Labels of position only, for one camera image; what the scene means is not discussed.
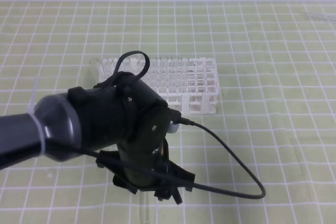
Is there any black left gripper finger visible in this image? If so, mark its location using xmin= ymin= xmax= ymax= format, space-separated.
xmin=154 ymin=188 xmax=168 ymax=201
xmin=169 ymin=185 xmax=183 ymax=205

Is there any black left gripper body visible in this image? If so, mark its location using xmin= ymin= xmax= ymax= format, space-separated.
xmin=96 ymin=106 xmax=195 ymax=195

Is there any clear glass test tube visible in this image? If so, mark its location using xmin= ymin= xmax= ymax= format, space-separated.
xmin=139 ymin=191 xmax=150 ymax=224

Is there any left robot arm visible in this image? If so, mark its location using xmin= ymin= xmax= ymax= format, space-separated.
xmin=1 ymin=72 xmax=195 ymax=204

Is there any white test tube rack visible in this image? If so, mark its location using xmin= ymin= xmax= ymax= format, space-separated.
xmin=96 ymin=57 xmax=219 ymax=115

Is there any green grid tablecloth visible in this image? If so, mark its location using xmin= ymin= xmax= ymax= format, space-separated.
xmin=1 ymin=2 xmax=335 ymax=223

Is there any clear test tube at edge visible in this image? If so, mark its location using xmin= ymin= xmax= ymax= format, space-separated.
xmin=305 ymin=12 xmax=335 ymax=23

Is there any black left camera cable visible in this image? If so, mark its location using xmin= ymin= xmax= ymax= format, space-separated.
xmin=78 ymin=50 xmax=266 ymax=199

